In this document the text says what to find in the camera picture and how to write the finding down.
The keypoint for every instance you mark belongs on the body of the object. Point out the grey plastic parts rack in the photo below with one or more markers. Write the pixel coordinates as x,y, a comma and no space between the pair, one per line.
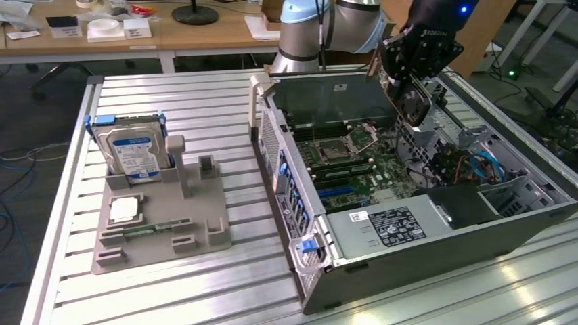
157,250

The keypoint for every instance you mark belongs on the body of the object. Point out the wooden office desk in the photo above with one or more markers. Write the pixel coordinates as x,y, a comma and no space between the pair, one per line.
203,35
67,45

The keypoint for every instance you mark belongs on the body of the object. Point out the graphics card with metal bracket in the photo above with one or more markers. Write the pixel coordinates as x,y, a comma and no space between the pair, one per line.
412,105

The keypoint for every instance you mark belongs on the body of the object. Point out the red packet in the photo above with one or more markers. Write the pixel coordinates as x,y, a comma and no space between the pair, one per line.
140,10

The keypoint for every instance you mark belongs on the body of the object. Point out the black round lamp base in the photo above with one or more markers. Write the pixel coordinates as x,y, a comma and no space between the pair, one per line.
193,15

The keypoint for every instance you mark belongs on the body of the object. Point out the perforated metal disk bay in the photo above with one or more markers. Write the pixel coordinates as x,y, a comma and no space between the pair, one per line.
424,142

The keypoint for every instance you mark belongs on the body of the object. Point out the hard disk in blue caddy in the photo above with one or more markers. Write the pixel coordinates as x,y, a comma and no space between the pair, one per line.
131,155

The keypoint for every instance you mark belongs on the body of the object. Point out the green RAM stick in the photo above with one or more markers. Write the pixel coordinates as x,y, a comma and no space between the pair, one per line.
144,230

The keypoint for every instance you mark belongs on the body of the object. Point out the open dark grey PC case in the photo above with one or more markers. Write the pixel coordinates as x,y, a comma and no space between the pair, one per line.
406,281

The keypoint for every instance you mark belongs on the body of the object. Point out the clear plastic bag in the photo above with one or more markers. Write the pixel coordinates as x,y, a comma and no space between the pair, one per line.
14,13

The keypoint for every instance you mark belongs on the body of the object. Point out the white paper card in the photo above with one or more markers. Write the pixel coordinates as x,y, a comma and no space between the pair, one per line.
22,34

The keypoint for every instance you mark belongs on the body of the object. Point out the green motherboard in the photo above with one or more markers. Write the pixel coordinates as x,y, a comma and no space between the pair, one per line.
388,176

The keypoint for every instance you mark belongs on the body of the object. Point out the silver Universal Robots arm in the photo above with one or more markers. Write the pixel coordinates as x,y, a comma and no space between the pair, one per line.
297,34

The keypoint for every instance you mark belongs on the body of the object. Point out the white tape roll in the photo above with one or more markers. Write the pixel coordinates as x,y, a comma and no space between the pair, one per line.
84,3

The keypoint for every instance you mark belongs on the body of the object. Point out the white table frame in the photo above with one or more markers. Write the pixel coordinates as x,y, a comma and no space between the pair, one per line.
543,35

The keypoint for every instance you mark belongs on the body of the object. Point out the CPU socket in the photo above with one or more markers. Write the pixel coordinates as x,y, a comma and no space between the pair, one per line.
334,150

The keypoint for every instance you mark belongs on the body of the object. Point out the blue case latch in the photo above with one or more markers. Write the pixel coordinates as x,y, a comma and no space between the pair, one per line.
307,245

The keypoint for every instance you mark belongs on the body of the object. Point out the brown cardboard box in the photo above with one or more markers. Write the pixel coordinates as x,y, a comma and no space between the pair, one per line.
271,10

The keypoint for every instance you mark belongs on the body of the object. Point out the device with green light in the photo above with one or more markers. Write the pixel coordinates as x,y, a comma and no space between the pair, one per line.
511,72

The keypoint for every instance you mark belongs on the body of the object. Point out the installed black RAM stick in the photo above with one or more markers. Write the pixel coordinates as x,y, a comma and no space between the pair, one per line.
338,167

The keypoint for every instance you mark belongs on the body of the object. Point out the stack of white papers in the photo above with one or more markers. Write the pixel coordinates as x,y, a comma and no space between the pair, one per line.
261,30

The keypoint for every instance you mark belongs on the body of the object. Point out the black floor stand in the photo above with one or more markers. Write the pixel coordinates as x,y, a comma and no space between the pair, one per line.
539,96

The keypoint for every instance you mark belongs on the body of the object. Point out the white box with black top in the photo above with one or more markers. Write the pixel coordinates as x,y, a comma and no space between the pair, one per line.
64,27

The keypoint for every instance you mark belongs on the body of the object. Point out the grey power supply unit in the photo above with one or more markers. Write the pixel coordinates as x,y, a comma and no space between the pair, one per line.
352,237

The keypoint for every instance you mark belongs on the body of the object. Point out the plain white box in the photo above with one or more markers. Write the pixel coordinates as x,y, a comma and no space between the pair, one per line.
136,28

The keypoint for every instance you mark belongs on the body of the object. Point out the metal socket cover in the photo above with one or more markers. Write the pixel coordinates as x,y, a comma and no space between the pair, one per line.
363,135

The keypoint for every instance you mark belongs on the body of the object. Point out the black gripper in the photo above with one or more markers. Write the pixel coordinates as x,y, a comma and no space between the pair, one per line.
428,50

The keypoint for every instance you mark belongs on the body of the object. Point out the wooden cabinet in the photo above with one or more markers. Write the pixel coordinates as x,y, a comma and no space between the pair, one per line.
490,30

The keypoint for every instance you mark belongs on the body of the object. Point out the silver CPU chip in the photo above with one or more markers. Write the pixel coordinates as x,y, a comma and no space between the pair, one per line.
124,210

